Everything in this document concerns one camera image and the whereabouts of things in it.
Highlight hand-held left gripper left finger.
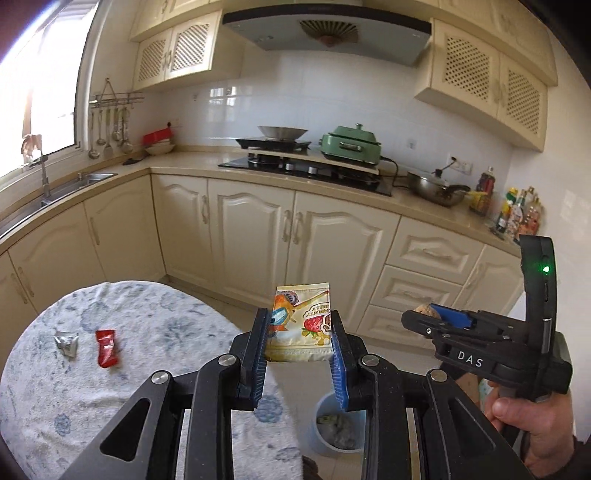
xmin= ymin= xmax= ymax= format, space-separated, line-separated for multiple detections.
xmin=60 ymin=307 xmax=271 ymax=480

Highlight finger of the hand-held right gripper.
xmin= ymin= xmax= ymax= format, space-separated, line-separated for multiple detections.
xmin=429 ymin=302 xmax=509 ymax=330
xmin=401 ymin=309 xmax=513 ymax=345

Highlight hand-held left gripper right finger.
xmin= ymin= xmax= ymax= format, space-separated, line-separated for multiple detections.
xmin=329 ymin=309 xmax=536 ymax=480

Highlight cartoon print snack pouch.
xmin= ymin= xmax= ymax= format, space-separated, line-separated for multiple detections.
xmin=263 ymin=281 xmax=334 ymax=363

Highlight light blue trash bin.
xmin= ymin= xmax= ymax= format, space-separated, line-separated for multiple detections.
xmin=313 ymin=394 xmax=371 ymax=458

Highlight person's right hand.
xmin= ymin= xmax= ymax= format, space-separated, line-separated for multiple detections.
xmin=490 ymin=391 xmax=578 ymax=474

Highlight green cap seasoning bottle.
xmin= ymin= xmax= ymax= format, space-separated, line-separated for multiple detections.
xmin=496 ymin=186 xmax=519 ymax=234

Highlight cream lower kitchen cabinets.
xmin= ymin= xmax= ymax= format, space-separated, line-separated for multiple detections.
xmin=0 ymin=159 xmax=525 ymax=370

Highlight round table with floral cloth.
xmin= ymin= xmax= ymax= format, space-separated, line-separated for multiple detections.
xmin=0 ymin=280 xmax=304 ymax=480

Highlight steel wok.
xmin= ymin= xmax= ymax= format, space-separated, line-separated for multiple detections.
xmin=406 ymin=169 xmax=472 ymax=208

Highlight dark sauce bottle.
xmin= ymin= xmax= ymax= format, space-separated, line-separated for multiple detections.
xmin=475 ymin=167 xmax=498 ymax=217

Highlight red snack wrapper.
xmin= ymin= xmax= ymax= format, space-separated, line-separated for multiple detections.
xmin=94 ymin=328 xmax=121 ymax=369

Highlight black gas stove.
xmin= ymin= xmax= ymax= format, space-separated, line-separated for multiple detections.
xmin=217 ymin=156 xmax=393 ymax=198

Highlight crumpled silver wrapper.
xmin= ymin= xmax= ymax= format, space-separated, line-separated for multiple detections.
xmin=54 ymin=331 xmax=79 ymax=359

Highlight green electric cooker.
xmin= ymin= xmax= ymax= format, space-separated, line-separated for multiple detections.
xmin=320 ymin=122 xmax=385 ymax=165

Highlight wooden board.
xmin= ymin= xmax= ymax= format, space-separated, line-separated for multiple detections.
xmin=246 ymin=150 xmax=382 ymax=177

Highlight black induction cooker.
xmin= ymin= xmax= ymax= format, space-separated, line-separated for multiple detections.
xmin=235 ymin=136 xmax=313 ymax=151

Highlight steel pan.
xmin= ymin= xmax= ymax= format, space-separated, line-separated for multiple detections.
xmin=257 ymin=125 xmax=310 ymax=142

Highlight steel double sink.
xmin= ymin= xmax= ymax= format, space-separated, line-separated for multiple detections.
xmin=0 ymin=172 xmax=119 ymax=241

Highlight steel ladle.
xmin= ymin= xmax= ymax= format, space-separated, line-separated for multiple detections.
xmin=120 ymin=110 xmax=135 ymax=154
xmin=87 ymin=110 xmax=101 ymax=160

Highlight steel kitchen faucet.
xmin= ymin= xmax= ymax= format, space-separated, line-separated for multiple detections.
xmin=28 ymin=150 xmax=52 ymax=200

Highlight grey range hood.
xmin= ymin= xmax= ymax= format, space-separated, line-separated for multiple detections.
xmin=221 ymin=0 xmax=433 ymax=68

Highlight kitchen window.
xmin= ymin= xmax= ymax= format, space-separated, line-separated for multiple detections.
xmin=0 ymin=0 xmax=99 ymax=186

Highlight black power cable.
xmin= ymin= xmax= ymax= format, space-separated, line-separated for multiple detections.
xmin=380 ymin=156 xmax=413 ymax=191

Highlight cream lattice door wall cabinet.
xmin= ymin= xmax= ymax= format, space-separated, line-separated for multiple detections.
xmin=131 ymin=9 xmax=223 ymax=93
xmin=413 ymin=17 xmax=551 ymax=151

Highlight cream upper wall cabinets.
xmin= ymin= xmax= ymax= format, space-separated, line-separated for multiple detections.
xmin=129 ymin=0 xmax=560 ymax=87

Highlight wall utensil rack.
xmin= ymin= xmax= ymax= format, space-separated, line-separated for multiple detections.
xmin=89 ymin=78 xmax=145 ymax=110

